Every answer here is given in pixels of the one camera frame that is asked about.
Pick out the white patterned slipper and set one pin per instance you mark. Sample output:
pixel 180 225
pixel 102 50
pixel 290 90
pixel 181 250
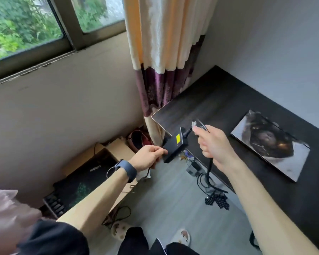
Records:
pixel 120 231
pixel 181 237

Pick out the black trousers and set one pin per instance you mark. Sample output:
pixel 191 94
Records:
pixel 135 242

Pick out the window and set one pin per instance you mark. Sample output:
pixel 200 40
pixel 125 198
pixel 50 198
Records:
pixel 24 26

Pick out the brown cardboard box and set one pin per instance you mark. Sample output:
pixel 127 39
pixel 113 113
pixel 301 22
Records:
pixel 117 148

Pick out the black shirt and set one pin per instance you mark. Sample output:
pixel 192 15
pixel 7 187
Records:
pixel 53 239

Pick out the pink bedding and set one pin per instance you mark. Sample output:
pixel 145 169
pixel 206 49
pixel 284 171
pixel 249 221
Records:
pixel 8 215

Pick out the dark green patterned mouse pad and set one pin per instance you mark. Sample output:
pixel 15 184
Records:
pixel 85 177

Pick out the dark wooden desk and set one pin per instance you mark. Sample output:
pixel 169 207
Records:
pixel 215 98

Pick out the small grey adapter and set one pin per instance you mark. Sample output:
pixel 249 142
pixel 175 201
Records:
pixel 194 169

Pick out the person's left hand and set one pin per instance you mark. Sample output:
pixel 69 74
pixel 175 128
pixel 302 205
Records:
pixel 146 157

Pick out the cream and purple curtain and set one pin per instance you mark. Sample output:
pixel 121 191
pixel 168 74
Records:
pixel 164 37

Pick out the black keyboard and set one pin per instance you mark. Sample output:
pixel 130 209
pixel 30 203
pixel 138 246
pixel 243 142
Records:
pixel 54 205

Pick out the black polka dot cloth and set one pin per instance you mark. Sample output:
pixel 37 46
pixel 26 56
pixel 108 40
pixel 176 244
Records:
pixel 218 201

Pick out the person's right hand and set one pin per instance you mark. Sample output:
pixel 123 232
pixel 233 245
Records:
pixel 215 146

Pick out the maroon round bag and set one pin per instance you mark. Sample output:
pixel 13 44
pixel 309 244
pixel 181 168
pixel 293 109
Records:
pixel 138 140

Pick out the person's right forearm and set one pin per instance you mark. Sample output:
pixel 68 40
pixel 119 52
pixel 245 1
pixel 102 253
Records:
pixel 268 217

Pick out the black smartwatch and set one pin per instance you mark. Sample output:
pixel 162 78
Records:
pixel 126 169

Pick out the person's left forearm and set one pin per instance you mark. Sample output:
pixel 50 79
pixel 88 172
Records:
pixel 95 201

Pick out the purple tape roll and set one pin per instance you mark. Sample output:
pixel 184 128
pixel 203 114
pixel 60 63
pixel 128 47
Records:
pixel 188 156

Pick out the laptop with printed portrait skin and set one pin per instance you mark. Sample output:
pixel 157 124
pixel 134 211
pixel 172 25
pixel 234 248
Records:
pixel 271 146

